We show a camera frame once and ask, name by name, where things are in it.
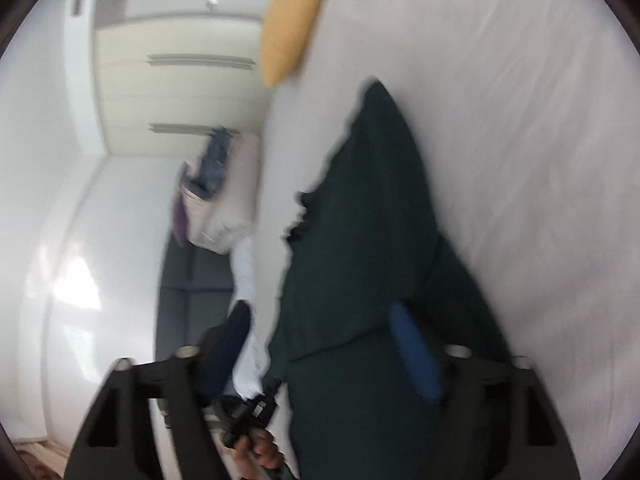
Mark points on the white bed sheet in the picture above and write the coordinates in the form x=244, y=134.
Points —
x=500, y=135

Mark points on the yellow pillow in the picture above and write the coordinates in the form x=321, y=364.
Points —
x=290, y=25

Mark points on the purple cloth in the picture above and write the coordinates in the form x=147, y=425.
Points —
x=180, y=220

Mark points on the cream wardrobe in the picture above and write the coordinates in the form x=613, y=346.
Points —
x=190, y=95

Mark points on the dark grey bed frame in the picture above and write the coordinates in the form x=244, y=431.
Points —
x=192, y=285

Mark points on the dark green garment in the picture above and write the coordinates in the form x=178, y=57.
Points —
x=365, y=240

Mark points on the blue denim cloth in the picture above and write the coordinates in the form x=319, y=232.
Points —
x=216, y=160

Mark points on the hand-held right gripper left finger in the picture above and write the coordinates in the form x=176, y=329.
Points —
x=227, y=345

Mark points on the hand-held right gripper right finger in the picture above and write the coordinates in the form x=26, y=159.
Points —
x=415, y=355

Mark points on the person's left hand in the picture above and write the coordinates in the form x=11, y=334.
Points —
x=265, y=452

